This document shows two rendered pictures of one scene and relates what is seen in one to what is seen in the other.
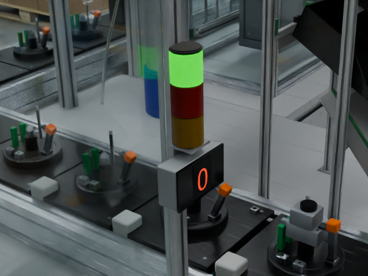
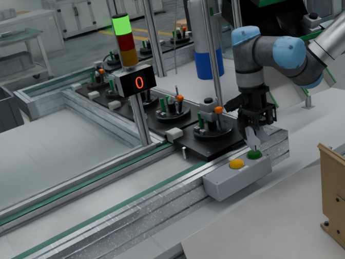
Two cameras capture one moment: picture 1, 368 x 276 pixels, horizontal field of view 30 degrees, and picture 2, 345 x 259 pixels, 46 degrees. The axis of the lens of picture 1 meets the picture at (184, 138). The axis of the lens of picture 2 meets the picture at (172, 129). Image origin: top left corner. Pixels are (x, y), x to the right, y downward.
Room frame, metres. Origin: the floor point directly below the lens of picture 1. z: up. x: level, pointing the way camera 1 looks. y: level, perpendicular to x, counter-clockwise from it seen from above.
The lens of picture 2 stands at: (-0.18, -0.59, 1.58)
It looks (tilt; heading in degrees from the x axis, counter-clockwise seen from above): 24 degrees down; 23
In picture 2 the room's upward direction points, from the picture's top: 12 degrees counter-clockwise
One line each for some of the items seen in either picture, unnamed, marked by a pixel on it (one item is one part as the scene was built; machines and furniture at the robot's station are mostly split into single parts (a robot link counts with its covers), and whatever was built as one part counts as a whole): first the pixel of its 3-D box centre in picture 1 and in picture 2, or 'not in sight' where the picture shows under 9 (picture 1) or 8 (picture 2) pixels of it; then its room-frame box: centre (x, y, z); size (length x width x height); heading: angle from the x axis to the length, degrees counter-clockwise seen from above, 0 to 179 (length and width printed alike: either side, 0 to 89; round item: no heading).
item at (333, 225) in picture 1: (328, 238); (218, 117); (1.01, -0.25, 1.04); 0.04 x 0.02 x 0.08; 52
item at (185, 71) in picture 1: (185, 65); (121, 24); (0.96, -0.01, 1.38); 0.05 x 0.05 x 0.05
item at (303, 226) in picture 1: (302, 218); (207, 108); (1.04, -0.21, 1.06); 0.08 x 0.04 x 0.07; 52
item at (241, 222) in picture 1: (193, 200); (171, 106); (1.19, -0.01, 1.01); 0.24 x 0.24 x 0.13; 52
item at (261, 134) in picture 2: not in sight; (261, 136); (0.89, -0.41, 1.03); 0.06 x 0.03 x 0.09; 52
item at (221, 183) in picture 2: not in sight; (237, 173); (0.83, -0.33, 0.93); 0.21 x 0.07 x 0.06; 142
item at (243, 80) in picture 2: not in sight; (250, 76); (0.88, -0.39, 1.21); 0.08 x 0.08 x 0.05
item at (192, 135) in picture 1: (187, 127); (129, 56); (0.96, -0.01, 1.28); 0.05 x 0.05 x 0.05
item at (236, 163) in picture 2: not in sight; (236, 164); (0.83, -0.33, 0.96); 0.04 x 0.04 x 0.02
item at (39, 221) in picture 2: not in sight; (139, 181); (0.81, -0.01, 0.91); 0.84 x 0.28 x 0.10; 142
